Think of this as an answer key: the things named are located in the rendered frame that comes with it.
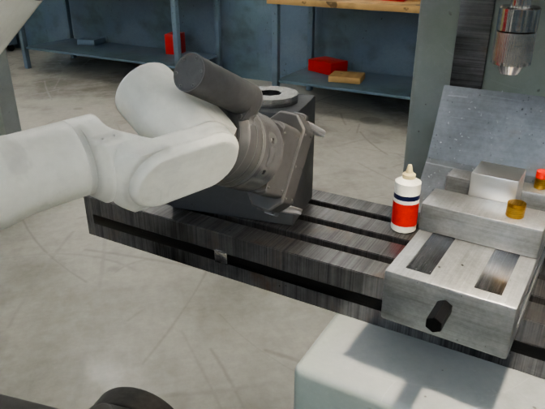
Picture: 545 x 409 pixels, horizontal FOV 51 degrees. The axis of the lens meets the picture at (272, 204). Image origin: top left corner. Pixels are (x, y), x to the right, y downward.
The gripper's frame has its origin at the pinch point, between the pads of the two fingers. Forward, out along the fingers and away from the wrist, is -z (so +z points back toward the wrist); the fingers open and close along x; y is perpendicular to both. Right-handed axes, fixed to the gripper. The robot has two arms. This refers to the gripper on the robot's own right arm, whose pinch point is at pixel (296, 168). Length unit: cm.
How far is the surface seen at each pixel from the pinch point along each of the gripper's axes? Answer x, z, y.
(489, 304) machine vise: -8.4, -2.9, -26.4
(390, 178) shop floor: 16, -268, 91
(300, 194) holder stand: -3.5, -19.2, 9.0
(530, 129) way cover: 20, -49, -17
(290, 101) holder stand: 9.9, -11.9, 11.3
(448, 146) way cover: 13.3, -47.7, -3.5
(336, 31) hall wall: 138, -392, 230
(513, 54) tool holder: 20.3, -8.0, -19.6
